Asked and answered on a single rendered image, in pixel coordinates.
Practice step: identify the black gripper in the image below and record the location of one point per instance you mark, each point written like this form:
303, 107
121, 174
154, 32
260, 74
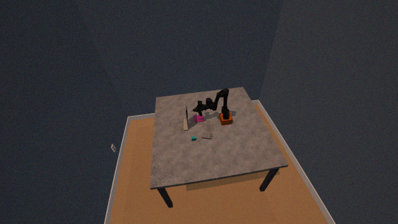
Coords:
200, 108

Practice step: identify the magenta translucent square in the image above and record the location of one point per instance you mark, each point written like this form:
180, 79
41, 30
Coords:
198, 118

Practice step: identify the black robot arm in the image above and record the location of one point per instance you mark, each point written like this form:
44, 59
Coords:
213, 105

